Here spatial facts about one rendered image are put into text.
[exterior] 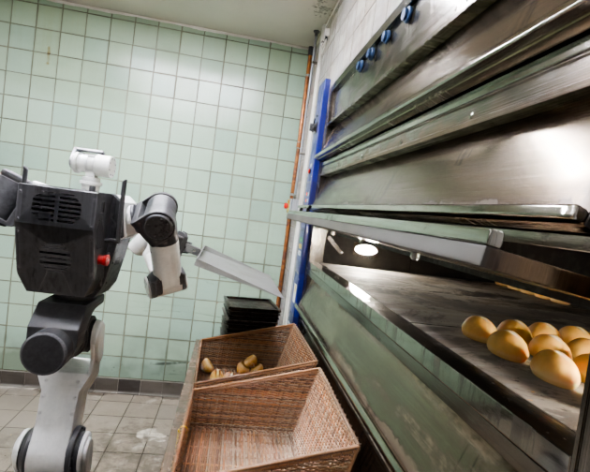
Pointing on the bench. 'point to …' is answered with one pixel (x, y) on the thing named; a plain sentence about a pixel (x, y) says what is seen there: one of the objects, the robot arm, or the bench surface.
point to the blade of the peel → (211, 258)
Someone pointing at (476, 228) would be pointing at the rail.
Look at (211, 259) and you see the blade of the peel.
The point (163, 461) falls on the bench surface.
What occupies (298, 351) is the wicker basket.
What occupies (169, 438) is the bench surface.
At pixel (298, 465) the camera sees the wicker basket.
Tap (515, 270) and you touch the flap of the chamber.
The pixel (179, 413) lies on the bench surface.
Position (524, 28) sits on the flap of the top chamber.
